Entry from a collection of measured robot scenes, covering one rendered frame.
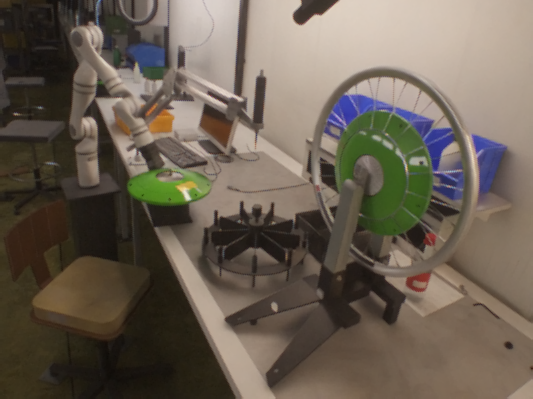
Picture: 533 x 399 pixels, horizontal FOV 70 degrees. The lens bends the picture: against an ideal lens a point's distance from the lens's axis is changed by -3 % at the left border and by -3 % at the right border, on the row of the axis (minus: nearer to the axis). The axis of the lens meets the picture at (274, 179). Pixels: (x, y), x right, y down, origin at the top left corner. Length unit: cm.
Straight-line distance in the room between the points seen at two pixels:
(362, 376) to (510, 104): 93
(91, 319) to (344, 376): 96
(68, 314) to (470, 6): 179
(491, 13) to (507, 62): 17
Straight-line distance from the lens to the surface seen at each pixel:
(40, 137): 349
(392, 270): 103
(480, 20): 152
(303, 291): 113
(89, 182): 202
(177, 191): 143
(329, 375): 105
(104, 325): 161
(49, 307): 172
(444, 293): 143
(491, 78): 147
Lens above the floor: 170
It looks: 23 degrees down
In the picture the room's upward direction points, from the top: 6 degrees clockwise
